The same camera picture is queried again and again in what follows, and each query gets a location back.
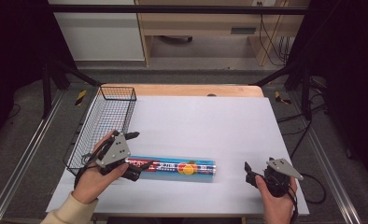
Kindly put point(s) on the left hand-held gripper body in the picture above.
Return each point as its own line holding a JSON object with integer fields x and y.
{"x": 115, "y": 151}

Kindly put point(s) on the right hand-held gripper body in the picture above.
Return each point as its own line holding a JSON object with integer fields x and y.
{"x": 280, "y": 174}

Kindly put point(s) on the long blue cling wrap box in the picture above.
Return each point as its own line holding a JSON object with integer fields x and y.
{"x": 176, "y": 168}

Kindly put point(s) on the person's right hand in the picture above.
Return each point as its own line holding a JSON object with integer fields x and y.
{"x": 277, "y": 205}

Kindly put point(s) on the person's left hand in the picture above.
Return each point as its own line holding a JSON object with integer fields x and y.
{"x": 93, "y": 183}

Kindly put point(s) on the white table cover sheet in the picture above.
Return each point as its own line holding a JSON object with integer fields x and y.
{"x": 210, "y": 133}

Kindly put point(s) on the yellow black striped tape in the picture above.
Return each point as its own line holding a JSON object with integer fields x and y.
{"x": 81, "y": 97}
{"x": 280, "y": 98}

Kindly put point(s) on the wooden table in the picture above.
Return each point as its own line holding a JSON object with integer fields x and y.
{"x": 185, "y": 90}

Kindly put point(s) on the white cabinet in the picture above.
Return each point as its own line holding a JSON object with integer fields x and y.
{"x": 101, "y": 34}

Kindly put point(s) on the dark curtain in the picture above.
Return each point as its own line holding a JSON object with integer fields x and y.
{"x": 14, "y": 62}
{"x": 347, "y": 77}

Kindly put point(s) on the light wooden desk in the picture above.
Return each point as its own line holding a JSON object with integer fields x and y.
{"x": 204, "y": 28}

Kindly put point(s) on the aluminium floor rail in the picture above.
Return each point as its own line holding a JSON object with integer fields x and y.
{"x": 325, "y": 155}
{"x": 23, "y": 149}

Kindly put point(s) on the black metal frame stand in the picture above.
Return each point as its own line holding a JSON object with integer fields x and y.
{"x": 305, "y": 93}
{"x": 47, "y": 90}

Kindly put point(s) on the black horizontal frame bar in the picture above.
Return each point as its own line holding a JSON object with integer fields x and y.
{"x": 179, "y": 9}

